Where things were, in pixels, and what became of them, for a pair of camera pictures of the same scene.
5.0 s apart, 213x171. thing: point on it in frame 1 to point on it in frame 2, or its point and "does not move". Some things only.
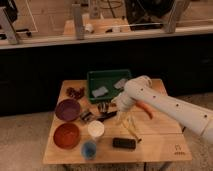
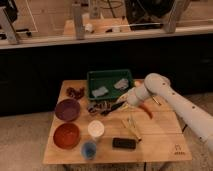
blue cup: x=89 y=149 does not move
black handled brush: x=89 y=116 to x=105 y=107
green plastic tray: x=101 y=83 does not move
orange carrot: x=145 y=108 does not move
